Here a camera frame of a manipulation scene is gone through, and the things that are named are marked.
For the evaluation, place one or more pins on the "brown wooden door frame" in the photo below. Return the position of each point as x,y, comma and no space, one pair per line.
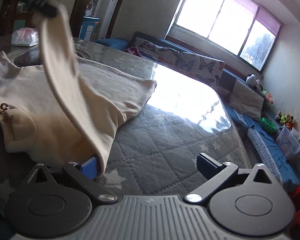
77,5

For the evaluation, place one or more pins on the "pink cloth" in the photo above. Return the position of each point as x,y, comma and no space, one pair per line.
134,51

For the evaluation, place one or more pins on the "window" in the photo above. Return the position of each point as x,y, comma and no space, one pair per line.
215,15

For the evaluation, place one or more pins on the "butterfly print cushion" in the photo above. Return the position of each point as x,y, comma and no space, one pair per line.
155,51
202,66

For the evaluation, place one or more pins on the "blue cabinet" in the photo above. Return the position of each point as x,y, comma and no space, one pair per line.
90,28

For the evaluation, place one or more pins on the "cream sweater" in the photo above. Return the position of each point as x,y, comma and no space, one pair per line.
65,92

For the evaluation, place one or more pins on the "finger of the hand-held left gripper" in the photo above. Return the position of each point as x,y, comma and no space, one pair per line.
43,7

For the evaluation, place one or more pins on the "green bowl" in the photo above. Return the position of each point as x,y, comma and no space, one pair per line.
269,125

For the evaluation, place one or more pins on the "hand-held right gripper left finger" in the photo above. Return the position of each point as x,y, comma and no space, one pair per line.
89,168

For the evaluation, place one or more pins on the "small pink toy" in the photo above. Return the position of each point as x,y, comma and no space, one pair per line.
267,97

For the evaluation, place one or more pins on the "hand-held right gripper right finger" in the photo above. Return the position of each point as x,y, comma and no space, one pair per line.
208,166

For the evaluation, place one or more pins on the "grey pillow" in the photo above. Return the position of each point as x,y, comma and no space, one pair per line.
247,97

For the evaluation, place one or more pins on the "white tissue pack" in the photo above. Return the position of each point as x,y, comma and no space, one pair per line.
25,37

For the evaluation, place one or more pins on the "panda plush toy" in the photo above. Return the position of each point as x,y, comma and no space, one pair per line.
253,81

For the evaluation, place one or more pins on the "black round induction cooktop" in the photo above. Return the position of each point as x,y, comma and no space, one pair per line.
30,57

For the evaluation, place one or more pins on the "clear plastic storage box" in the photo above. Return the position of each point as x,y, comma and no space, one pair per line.
288,142

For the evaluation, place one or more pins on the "cluster of plush toys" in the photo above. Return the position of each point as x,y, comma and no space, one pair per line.
286,120

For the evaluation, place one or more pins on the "wooden display cabinet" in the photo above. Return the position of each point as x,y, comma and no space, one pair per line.
8,13

